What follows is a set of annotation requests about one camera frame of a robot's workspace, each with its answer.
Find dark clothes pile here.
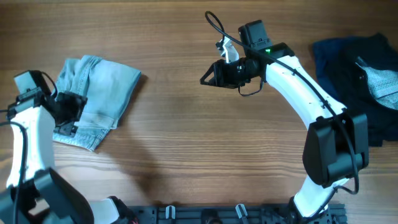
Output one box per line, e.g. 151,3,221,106
312,33,397,147

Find left black cable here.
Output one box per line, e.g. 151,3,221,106
0,108,29,224

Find light blue denim shorts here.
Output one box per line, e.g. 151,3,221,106
53,55,141,151

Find grey patterned garment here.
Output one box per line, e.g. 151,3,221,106
356,57,397,110

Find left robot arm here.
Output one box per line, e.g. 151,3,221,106
1,70,139,223

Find black cable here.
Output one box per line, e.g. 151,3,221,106
204,11,360,222
0,108,29,224

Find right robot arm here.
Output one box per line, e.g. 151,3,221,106
200,12,369,223

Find right black cable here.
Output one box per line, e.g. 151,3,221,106
204,11,360,222

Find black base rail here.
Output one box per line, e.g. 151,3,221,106
131,204,348,224

